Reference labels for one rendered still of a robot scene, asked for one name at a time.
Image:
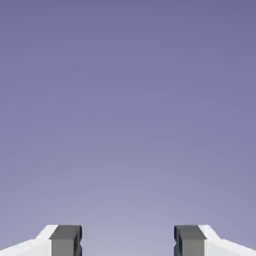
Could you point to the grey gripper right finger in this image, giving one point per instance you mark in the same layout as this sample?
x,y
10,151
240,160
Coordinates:
x,y
192,243

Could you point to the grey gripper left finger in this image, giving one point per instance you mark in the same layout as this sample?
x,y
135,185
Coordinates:
x,y
62,243

